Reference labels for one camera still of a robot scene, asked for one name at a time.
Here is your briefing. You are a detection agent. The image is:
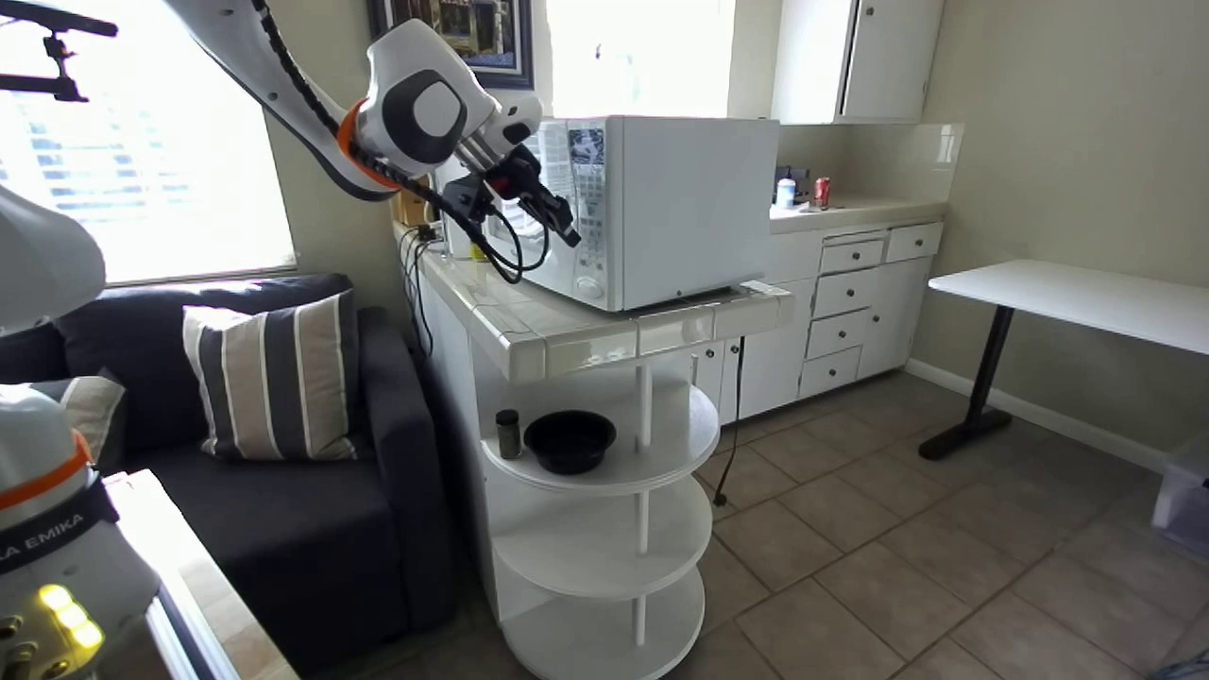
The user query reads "dark framed wall picture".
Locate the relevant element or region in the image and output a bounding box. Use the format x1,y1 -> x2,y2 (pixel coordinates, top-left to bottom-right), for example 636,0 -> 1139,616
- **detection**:
364,0 -> 536,94

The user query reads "white upper wall cabinet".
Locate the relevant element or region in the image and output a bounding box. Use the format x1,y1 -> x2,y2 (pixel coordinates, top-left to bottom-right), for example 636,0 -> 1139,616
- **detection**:
772,0 -> 949,130

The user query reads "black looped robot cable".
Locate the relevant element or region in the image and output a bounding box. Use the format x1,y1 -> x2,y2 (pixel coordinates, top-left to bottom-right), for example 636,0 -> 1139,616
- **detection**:
396,173 -> 559,286

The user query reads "plain light pillow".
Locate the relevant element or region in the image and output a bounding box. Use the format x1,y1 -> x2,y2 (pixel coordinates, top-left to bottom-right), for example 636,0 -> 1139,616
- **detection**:
22,369 -> 127,471

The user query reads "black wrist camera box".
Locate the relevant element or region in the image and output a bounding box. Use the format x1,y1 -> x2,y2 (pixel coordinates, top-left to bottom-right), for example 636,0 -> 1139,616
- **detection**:
439,171 -> 496,227

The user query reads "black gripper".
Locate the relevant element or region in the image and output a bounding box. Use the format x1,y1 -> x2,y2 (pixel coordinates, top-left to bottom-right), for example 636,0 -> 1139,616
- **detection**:
478,139 -> 586,252

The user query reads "white kitchen cabinet with drawers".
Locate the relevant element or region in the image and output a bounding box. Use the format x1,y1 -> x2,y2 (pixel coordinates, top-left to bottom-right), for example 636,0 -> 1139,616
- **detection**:
686,196 -> 950,426

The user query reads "striped beige grey pillow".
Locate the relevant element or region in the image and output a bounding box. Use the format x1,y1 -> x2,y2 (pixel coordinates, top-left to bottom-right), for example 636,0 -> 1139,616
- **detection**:
176,286 -> 364,470

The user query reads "dark fabric sofa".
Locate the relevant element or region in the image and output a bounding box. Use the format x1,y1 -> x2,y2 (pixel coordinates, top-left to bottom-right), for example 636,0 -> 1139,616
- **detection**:
0,272 -> 461,680

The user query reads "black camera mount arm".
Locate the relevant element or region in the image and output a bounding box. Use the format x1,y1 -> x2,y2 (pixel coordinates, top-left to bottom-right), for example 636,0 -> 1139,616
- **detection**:
0,0 -> 123,106

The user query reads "black bowl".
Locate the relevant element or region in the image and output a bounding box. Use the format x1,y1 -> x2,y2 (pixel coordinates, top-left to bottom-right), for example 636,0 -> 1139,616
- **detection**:
520,407 -> 619,479

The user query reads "white microwave oven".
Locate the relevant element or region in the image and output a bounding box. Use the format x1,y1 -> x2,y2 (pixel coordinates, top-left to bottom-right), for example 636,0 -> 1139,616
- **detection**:
439,112 -> 787,316

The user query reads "white tiled counter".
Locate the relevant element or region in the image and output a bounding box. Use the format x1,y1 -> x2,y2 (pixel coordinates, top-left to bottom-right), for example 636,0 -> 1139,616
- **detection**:
394,224 -> 799,387

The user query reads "thin dark hanging cord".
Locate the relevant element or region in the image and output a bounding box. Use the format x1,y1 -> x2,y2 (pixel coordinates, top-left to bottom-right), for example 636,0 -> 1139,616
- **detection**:
707,335 -> 748,510

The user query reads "white desk with black leg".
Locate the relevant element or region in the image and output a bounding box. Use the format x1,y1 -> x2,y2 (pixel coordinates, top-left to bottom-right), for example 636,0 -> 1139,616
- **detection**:
915,257 -> 1209,463

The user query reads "light robot table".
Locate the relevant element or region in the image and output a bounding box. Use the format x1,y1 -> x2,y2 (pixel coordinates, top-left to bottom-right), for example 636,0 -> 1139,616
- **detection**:
93,463 -> 301,680

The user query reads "white round tiered shelf unit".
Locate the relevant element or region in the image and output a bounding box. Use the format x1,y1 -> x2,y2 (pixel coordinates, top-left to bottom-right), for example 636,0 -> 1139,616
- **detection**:
472,364 -> 725,680

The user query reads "yellow object behind microwave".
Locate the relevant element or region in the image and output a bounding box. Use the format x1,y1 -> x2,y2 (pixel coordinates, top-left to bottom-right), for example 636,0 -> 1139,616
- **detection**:
394,184 -> 439,238

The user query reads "small dark cylindrical cup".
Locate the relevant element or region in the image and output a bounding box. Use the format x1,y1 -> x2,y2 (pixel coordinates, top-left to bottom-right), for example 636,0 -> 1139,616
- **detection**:
489,403 -> 523,463

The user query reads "bright window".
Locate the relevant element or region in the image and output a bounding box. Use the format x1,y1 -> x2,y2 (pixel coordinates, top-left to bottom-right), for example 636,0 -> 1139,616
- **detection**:
0,0 -> 301,286

